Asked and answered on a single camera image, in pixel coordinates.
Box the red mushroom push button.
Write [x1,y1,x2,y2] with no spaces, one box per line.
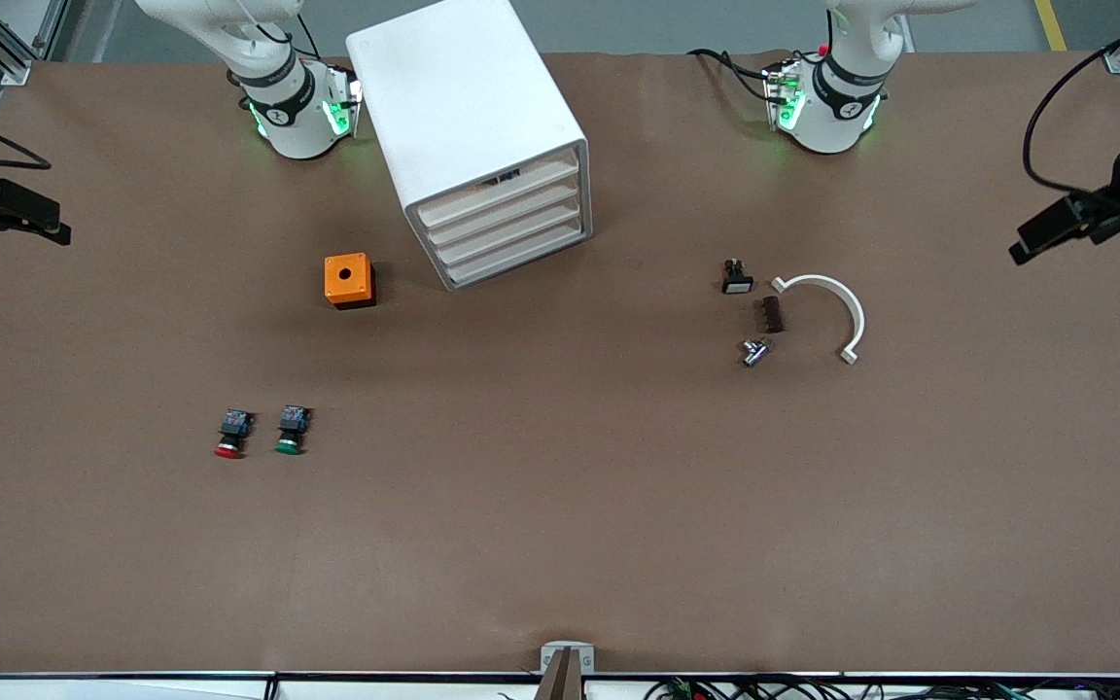
[213,408,256,460]

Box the green mushroom push button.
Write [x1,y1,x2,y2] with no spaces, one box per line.
[274,404,313,456]

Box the white curved plastic arc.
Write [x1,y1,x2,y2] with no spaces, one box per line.
[771,274,866,367]

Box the brown table mat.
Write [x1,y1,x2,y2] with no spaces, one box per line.
[0,49,1120,677]

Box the orange button enclosure box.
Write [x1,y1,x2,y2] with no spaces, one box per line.
[324,253,377,311]

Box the black arm base cable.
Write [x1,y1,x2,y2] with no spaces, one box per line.
[686,47,783,104]

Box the white table edge rail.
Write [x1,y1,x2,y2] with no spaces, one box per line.
[0,671,1120,700]

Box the grey metal bracket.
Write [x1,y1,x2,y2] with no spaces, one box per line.
[540,642,596,675]

